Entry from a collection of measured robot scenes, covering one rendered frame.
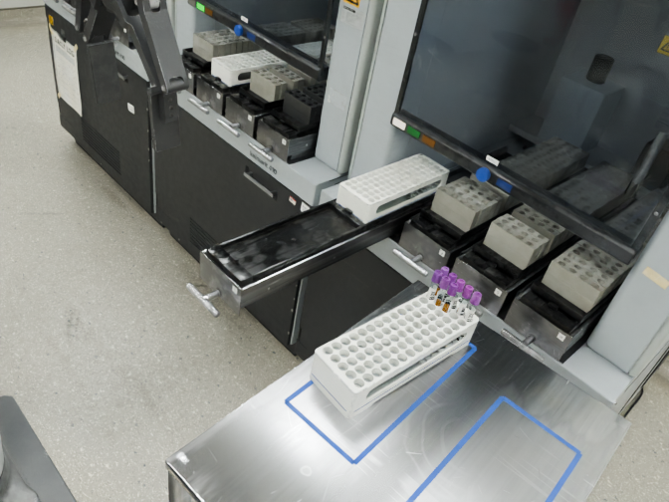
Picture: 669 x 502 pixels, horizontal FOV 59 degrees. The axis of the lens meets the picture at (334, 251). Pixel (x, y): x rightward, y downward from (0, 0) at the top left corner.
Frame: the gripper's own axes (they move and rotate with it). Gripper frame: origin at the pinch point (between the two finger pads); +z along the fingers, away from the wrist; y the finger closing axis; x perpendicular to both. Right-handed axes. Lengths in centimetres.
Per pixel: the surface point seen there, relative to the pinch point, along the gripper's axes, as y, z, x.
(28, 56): -314, 114, 84
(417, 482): 39, 44, 17
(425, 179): -11, 41, 76
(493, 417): 39, 45, 35
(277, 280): -8, 46, 29
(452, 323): 25, 38, 41
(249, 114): -66, 43, 64
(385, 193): -12, 40, 63
